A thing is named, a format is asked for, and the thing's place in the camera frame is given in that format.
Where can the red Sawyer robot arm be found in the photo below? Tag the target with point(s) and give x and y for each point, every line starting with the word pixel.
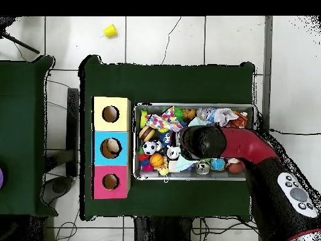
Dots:
pixel 241 145

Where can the wooden box with three holes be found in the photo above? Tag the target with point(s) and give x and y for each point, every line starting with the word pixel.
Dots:
pixel 123 140

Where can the shallow clear mesh bin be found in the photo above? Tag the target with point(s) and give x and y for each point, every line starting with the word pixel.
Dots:
pixel 150 175

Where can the colourful polka-dot cloth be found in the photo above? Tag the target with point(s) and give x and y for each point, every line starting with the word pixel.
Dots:
pixel 163 122

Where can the wooden burger toy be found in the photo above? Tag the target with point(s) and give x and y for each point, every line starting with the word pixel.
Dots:
pixel 146 133

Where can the small soccer ball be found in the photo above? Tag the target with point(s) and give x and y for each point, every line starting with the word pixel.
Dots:
pixel 149 147

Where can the small orange basketball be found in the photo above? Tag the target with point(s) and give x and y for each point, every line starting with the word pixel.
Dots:
pixel 156 159

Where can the yellow duck toy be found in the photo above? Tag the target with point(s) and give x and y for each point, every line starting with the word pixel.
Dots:
pixel 163 170

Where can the mint green knit cloth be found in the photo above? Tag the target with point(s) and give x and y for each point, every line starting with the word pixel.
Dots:
pixel 181 164

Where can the dark green tablecloth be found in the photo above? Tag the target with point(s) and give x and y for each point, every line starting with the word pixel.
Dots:
pixel 125 80

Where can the red-brown ball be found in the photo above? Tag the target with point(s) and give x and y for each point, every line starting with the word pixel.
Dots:
pixel 235 167

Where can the black floor stand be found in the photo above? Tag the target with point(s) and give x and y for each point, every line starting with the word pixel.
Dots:
pixel 72 130

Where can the yellow cup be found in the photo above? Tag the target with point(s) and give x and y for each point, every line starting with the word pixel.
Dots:
pixel 110 31

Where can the dark green side table cloth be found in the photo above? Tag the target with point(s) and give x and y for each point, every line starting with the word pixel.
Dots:
pixel 25 150

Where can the black tripod leg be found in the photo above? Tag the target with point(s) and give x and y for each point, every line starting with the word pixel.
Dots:
pixel 22 44

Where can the purple object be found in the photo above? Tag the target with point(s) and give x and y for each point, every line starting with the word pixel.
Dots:
pixel 1 178

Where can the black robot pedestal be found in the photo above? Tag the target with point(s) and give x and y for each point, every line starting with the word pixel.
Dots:
pixel 165 231

